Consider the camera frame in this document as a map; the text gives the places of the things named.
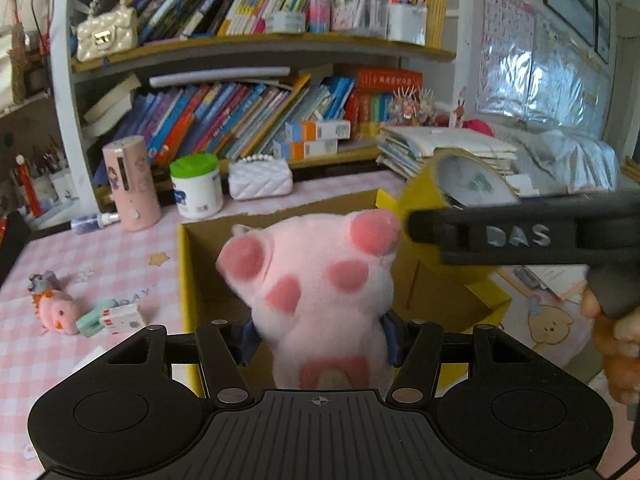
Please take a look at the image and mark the white pen holder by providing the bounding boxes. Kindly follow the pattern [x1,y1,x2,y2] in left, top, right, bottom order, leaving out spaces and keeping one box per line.
[387,0,428,43]

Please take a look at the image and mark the black electric piano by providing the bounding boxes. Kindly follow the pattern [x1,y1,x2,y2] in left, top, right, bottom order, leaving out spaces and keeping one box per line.
[0,210,33,286]

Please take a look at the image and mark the small spray bottle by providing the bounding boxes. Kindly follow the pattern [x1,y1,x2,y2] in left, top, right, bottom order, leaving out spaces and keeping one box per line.
[70,212,121,234]

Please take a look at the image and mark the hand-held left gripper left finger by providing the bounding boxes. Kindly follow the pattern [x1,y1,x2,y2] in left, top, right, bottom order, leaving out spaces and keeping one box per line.
[102,320,261,407]

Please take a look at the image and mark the white paper roll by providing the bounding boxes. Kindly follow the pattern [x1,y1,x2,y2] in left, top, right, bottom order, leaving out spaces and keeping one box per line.
[149,66,292,88]

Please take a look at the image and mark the clear plastic bag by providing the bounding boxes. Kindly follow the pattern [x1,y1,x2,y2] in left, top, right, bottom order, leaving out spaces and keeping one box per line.
[492,127,621,197]

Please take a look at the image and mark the orange blue white carton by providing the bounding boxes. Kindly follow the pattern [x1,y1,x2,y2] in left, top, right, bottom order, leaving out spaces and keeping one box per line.
[272,139,339,162]
[285,120,352,142]

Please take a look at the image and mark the person's right hand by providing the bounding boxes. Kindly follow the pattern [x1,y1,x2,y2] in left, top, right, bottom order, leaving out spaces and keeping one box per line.
[580,287,640,361]

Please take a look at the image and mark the grey small toy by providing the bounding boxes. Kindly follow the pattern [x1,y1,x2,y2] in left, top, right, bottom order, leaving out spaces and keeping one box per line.
[28,271,56,293]

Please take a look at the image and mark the white small box red label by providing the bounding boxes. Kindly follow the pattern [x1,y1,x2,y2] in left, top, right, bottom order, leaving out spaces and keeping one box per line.
[99,304,147,333]

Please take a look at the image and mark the white quilted purse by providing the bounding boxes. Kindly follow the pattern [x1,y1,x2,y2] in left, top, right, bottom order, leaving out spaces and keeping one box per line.
[228,155,293,201]

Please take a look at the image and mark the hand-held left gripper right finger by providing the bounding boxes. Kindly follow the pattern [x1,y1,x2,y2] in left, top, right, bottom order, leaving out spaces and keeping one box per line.
[382,316,538,407]

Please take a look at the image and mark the pink humidifier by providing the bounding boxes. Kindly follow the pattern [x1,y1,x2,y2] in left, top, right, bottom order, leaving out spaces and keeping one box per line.
[102,135,162,232]

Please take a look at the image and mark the pink chick plush toy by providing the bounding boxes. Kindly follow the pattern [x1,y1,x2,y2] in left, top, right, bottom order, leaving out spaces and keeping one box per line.
[34,290,81,336]

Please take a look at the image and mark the pink round object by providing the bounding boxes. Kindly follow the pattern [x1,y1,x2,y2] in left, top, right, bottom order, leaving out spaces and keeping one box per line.
[462,117,496,138]

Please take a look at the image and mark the white wooden bookshelf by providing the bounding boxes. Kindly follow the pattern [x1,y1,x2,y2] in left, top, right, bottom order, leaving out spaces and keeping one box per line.
[50,0,461,211]

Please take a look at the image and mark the white round container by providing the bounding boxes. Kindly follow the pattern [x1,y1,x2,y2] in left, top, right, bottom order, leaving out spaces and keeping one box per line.
[264,10,307,35]

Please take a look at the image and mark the pink pen holder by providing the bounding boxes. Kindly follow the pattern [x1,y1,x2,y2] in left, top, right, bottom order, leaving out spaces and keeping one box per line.
[331,0,369,31]

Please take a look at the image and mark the pink checkered table mat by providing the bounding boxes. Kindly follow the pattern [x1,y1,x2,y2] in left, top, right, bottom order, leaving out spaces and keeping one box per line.
[0,170,606,461]

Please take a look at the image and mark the stack of thin books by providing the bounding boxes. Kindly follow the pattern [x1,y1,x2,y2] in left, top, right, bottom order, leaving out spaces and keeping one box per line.
[377,125,521,196]

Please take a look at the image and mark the yellow cardboard box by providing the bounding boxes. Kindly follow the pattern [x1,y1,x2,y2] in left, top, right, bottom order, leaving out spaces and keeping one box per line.
[177,189,513,396]

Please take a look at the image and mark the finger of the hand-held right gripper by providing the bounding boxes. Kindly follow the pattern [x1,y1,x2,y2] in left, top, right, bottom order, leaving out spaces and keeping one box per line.
[407,207,468,251]

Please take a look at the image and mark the row of slanted colourful books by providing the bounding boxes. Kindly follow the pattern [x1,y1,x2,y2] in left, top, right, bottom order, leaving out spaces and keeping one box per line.
[112,77,396,161]

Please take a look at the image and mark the alphabet wall poster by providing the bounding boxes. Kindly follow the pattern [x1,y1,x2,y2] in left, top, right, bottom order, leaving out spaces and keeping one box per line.
[475,0,615,137]

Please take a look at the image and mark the colourful spiky ornament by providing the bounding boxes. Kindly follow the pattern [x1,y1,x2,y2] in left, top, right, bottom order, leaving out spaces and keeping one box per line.
[390,87,437,126]

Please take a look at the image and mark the red doll ornament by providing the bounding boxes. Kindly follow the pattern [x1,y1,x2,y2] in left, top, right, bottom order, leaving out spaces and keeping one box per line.
[15,154,43,217]

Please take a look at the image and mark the red thick book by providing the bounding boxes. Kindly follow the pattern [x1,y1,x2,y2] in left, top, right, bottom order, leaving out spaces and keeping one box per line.
[355,67,423,96]

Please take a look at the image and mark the brown hanging ornament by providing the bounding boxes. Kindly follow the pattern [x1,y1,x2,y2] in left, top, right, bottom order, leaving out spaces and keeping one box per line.
[10,0,32,103]

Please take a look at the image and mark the beige thick book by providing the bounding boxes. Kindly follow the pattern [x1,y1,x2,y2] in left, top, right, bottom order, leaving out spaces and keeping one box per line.
[82,74,143,123]
[82,110,133,138]

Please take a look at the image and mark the small white green packets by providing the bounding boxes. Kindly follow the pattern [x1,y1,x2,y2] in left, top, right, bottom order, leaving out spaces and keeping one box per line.
[77,299,118,337]

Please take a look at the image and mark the white tub green lid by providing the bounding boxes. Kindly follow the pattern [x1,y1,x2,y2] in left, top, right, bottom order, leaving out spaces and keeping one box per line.
[170,154,224,219]

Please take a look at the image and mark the pastel spray can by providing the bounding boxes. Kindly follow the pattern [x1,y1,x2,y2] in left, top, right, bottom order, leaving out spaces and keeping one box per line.
[310,0,333,33]

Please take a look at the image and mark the cream purse pearl handle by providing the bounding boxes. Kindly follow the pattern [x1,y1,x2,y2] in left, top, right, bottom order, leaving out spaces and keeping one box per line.
[76,0,138,62]

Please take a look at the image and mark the pink plush pig toy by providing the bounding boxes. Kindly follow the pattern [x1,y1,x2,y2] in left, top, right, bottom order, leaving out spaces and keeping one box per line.
[216,210,403,391]

